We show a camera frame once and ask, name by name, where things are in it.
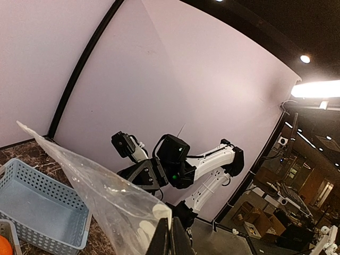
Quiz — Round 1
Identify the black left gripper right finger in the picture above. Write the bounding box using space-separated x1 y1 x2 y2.
171 217 192 255

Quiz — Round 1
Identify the large blue perforated basket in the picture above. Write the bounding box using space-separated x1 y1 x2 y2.
1 158 92 254

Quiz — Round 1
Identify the clear dotted zip top bag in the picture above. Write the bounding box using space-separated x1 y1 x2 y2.
17 122 172 254

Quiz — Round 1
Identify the small blue perforated basket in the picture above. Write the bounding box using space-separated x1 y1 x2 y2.
1 219 22 255

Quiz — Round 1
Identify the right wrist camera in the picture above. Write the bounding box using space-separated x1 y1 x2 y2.
111 131 136 158

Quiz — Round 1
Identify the orange toy fruit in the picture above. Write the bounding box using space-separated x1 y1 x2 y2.
0 236 13 255

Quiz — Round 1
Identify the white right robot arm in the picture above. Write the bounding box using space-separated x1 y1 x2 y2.
111 131 244 228

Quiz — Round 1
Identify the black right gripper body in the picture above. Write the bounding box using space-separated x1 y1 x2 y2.
117 158 168 190

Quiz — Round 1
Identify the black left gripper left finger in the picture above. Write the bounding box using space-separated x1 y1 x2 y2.
146 218 169 255

